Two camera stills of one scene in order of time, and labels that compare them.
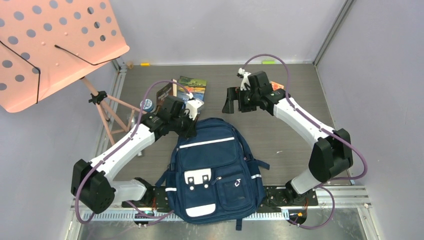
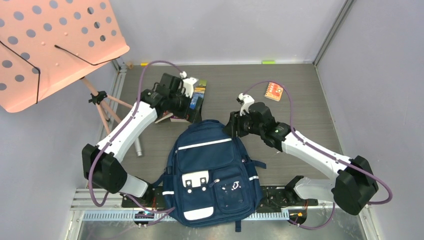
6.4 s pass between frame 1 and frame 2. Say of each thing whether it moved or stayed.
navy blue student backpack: stayed
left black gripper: moved
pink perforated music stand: stayed
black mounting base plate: stayed
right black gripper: moved
